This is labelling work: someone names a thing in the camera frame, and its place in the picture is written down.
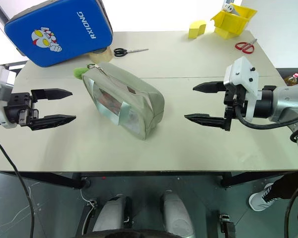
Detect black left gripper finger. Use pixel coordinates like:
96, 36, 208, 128
30, 87, 74, 103
28, 114, 77, 131

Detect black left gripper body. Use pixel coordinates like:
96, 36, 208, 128
4, 92, 40, 126

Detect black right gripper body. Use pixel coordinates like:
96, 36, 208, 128
223, 84, 249, 131

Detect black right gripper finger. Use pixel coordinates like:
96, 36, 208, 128
192, 81, 225, 94
184, 113, 226, 130

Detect green cloth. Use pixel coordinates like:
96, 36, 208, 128
73, 67, 90, 81

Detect grey-green zip pouch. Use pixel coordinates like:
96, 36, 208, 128
81, 61, 165, 141

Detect yellow curved plastic piece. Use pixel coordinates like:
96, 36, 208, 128
188, 20, 207, 39

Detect cooking oil bottle pink cap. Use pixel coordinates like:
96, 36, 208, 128
284, 72, 298, 87

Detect blue cartoon print pad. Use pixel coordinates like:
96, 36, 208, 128
3, 0, 114, 68

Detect beige tape roll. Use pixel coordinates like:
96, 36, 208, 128
89, 46, 113, 64

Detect yellow plastic bin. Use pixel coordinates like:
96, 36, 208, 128
210, 3, 258, 40

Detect white items in bin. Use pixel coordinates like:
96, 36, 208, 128
222, 0, 240, 16

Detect white sneaker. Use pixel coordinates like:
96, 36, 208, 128
248, 182, 282, 212

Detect silver robot leg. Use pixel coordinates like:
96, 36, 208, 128
162, 189, 195, 238
92, 195, 127, 234

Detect black trouser leg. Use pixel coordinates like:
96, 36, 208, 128
270, 171, 298, 202

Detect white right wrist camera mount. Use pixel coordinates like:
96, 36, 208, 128
223, 56, 261, 122

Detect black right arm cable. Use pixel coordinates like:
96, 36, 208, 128
233, 98, 298, 130

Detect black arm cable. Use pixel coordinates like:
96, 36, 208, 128
233, 98, 298, 130
0, 135, 37, 238

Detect red handled scissors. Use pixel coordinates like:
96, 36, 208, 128
234, 38, 259, 55

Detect black table frame brace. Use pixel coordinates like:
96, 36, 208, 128
219, 172, 285, 188
13, 171, 92, 190

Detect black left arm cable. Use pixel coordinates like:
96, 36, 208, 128
0, 135, 37, 238

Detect black handled scissors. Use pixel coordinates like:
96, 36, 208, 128
113, 47, 149, 58

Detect thin white floor cable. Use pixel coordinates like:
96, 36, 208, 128
79, 189, 97, 208

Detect black stand bracket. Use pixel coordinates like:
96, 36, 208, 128
218, 212, 237, 238
80, 200, 98, 237

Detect black body cable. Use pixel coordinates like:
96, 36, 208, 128
284, 180, 298, 238

